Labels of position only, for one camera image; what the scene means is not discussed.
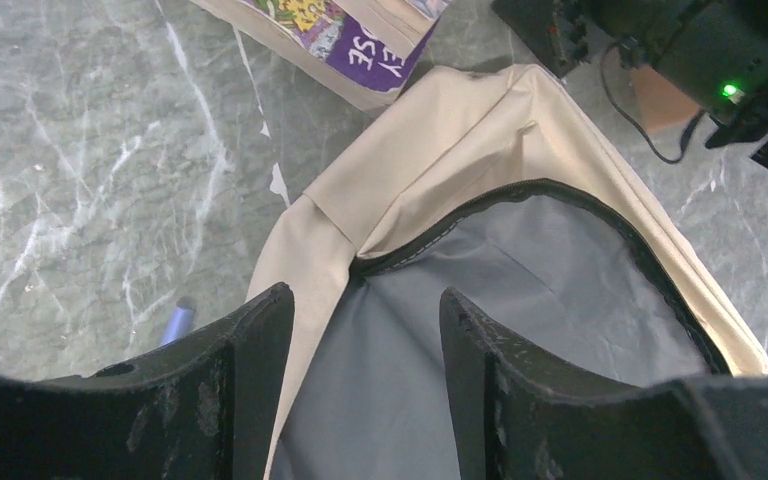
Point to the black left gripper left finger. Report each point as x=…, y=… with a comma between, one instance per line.
x=202, y=407

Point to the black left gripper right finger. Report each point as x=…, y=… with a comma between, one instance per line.
x=519, y=411

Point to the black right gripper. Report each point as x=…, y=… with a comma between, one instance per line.
x=715, y=52

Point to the beige canvas backpack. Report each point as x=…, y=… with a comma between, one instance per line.
x=497, y=185

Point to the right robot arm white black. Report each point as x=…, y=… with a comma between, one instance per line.
x=752, y=131

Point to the blue capped pen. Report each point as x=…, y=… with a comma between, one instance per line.
x=180, y=321

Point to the purple illustrated paperback book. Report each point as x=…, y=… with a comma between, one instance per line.
x=363, y=50

